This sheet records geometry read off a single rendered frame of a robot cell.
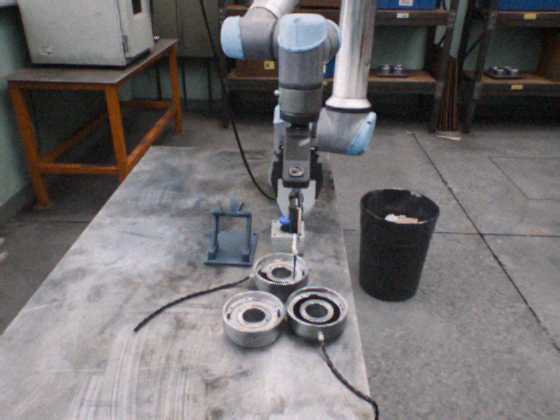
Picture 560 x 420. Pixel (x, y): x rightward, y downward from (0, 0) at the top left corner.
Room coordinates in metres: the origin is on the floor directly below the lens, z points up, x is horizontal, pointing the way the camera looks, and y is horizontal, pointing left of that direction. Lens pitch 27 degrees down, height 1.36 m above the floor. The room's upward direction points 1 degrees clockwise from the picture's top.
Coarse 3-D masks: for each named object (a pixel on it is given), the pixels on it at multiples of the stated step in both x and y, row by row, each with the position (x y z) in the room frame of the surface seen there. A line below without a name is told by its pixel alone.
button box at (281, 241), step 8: (272, 224) 0.91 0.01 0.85; (280, 224) 0.91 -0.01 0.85; (272, 232) 0.87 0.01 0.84; (280, 232) 0.87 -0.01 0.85; (288, 232) 0.87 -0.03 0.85; (272, 240) 0.85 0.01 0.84; (280, 240) 0.85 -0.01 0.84; (288, 240) 0.85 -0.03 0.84; (272, 248) 0.85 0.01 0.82; (280, 248) 0.85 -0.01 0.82; (288, 248) 0.85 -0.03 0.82
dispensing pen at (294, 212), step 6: (294, 198) 0.81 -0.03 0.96; (300, 198) 0.81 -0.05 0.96; (294, 210) 0.78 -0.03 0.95; (294, 216) 0.77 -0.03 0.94; (294, 222) 0.76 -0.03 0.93; (294, 228) 0.76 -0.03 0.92; (294, 234) 0.76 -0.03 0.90; (294, 240) 0.76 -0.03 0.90; (294, 246) 0.75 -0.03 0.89; (294, 252) 0.75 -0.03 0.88; (294, 258) 0.74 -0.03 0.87; (294, 264) 0.74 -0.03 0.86; (294, 270) 0.73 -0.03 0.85; (294, 276) 0.72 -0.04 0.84
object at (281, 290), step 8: (264, 256) 0.78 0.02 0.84; (272, 256) 0.79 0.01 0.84; (280, 256) 0.80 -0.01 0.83; (288, 256) 0.79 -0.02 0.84; (256, 264) 0.76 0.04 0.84; (264, 264) 0.77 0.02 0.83; (280, 264) 0.77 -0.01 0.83; (296, 264) 0.78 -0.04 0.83; (304, 264) 0.77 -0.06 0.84; (256, 272) 0.73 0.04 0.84; (272, 272) 0.76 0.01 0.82; (280, 272) 0.77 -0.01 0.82; (288, 272) 0.76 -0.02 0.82; (296, 272) 0.75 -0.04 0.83; (304, 272) 0.75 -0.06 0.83; (256, 280) 0.72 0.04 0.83; (264, 280) 0.71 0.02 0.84; (280, 280) 0.72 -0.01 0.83; (288, 280) 0.72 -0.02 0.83; (304, 280) 0.72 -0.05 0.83; (264, 288) 0.71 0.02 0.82; (272, 288) 0.70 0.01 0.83; (280, 288) 0.70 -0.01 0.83; (288, 288) 0.70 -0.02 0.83; (296, 288) 0.70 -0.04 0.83; (280, 296) 0.70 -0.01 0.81; (288, 296) 0.70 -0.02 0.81
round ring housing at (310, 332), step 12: (312, 288) 0.69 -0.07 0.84; (324, 288) 0.68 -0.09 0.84; (288, 300) 0.65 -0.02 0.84; (312, 300) 0.66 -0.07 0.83; (336, 300) 0.67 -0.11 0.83; (288, 312) 0.62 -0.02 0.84; (300, 312) 0.63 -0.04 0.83; (312, 312) 0.66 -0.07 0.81; (324, 312) 0.65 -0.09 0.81; (300, 324) 0.60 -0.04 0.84; (312, 324) 0.59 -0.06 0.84; (336, 324) 0.59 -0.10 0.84; (300, 336) 0.60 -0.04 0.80; (312, 336) 0.59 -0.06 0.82; (324, 336) 0.59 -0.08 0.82; (336, 336) 0.61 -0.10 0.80
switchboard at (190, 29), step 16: (160, 0) 4.48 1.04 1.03; (176, 0) 4.48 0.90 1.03; (192, 0) 4.47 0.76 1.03; (208, 0) 4.47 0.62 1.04; (160, 16) 4.48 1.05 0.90; (176, 16) 4.48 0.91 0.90; (192, 16) 4.47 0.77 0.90; (208, 16) 4.47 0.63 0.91; (160, 32) 4.48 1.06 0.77; (176, 32) 4.47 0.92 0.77; (192, 32) 4.47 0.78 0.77; (176, 48) 4.47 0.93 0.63; (192, 48) 4.47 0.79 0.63; (208, 48) 4.47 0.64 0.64; (208, 64) 4.67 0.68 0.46; (208, 80) 4.67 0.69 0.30; (160, 96) 4.68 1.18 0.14
